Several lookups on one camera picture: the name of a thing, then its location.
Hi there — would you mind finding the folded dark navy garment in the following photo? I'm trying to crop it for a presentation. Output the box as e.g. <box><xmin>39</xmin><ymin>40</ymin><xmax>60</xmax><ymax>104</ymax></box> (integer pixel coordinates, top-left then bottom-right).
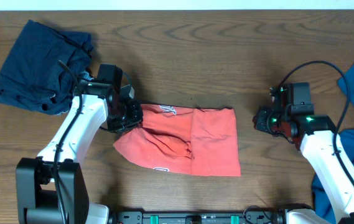
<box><xmin>0</xmin><ymin>20</ymin><xmax>93</xmax><ymax>115</ymax></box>

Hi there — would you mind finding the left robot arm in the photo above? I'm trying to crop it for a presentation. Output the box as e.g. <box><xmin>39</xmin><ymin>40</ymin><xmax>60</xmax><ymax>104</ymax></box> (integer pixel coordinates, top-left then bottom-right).
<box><xmin>16</xmin><ymin>64</ymin><xmax>143</xmax><ymax>223</ymax></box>

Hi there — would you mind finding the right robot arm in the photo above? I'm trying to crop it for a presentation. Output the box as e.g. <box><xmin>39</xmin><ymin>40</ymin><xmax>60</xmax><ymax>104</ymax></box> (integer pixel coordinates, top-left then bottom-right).
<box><xmin>253</xmin><ymin>83</ymin><xmax>354</xmax><ymax>223</ymax></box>

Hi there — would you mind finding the red t-shirt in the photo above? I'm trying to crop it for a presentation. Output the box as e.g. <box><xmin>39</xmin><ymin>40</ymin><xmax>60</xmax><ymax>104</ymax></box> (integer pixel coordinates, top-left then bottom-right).
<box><xmin>114</xmin><ymin>104</ymin><xmax>241</xmax><ymax>177</ymax></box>

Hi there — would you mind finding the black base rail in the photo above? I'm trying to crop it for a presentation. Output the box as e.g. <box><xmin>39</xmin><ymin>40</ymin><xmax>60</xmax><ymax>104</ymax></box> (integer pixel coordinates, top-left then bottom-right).
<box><xmin>107</xmin><ymin>209</ymin><xmax>286</xmax><ymax>224</ymax></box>

